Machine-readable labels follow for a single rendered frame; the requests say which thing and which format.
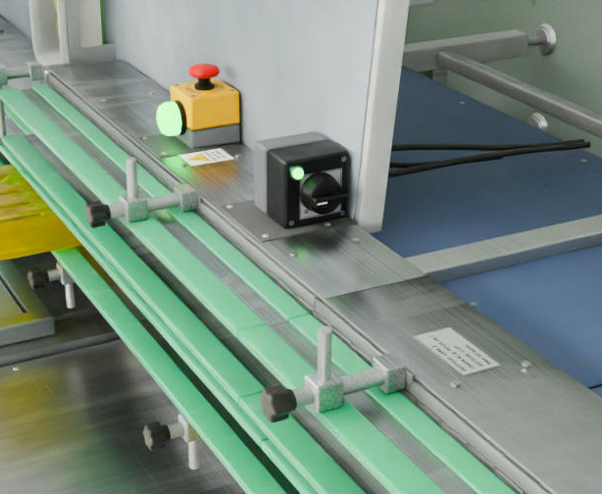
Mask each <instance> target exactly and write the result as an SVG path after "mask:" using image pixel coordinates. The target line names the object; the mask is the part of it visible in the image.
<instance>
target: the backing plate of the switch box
mask: <svg viewBox="0 0 602 494"><path fill-rule="evenodd" d="M219 208H220V209H221V210H223V211H224V212H225V213H226V214H227V215H229V216H230V217H231V218H232V219H233V220H235V221H236V222H237V223H238V224H240V225H241V226H242V227H243V228H244V229H246V230H247V231H248V232H249V233H250V234H252V235H253V236H254V237H255V238H256V239H258V240H259V241H260V242H266V241H271V240H276V239H281V238H285V237H290V236H295V235H299V234H304V233H309V232H314V231H319V230H324V229H329V228H334V227H339V226H344V225H348V224H353V222H352V221H350V220H349V219H347V218H346V217H345V218H341V219H336V220H331V221H326V222H317V223H312V224H307V225H302V226H297V227H293V228H287V229H285V228H284V227H282V226H281V225H280V224H278V223H277V222H276V221H274V220H273V219H272V218H270V217H269V216H268V214H265V213H264V212H263V211H262V210H260V209H259V208H258V207H256V206H255V199H254V200H249V201H244V202H238V203H233V204H227V205H222V206H219Z"/></svg>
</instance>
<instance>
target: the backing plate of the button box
mask: <svg viewBox="0 0 602 494"><path fill-rule="evenodd" d="M136 139H137V140H138V141H139V142H141V143H142V144H143V145H144V146H145V147H147V148H148V149H149V150H150V151H151V152H153V153H154V154H155V155H156V156H157V157H159V158H166V157H171V156H177V155H182V154H188V153H194V152H200V151H206V150H212V149H218V148H226V147H231V146H237V145H242V144H241V143H240V142H234V143H229V144H222V145H216V146H210V147H204V148H198V149H191V148H190V147H188V146H187V145H186V144H184V143H183V142H182V141H180V140H179V139H178V138H177V137H175V136H174V135H171V136H167V135H166V134H163V133H162V134H156V135H149V136H143V137H137V138H136Z"/></svg>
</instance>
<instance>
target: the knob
mask: <svg viewBox="0 0 602 494"><path fill-rule="evenodd" d="M348 198H349V195H348V194H347V193H346V192H344V191H342V188H341V186H340V184H339V183H338V182H337V181H336V180H335V178H334V177H333V176H331V175H330V174H328V173H314V174H312V175H310V176H309V177H308V178H307V179H306V180H305V181H304V183H303V185H302V187H301V191H300V199H301V202H302V204H303V206H304V207H305V208H306V209H308V210H309V211H312V212H315V213H317V214H320V215H327V214H329V213H331V212H333V211H334V210H335V209H336V208H337V207H338V206H339V204H342V203H347V202H348Z"/></svg>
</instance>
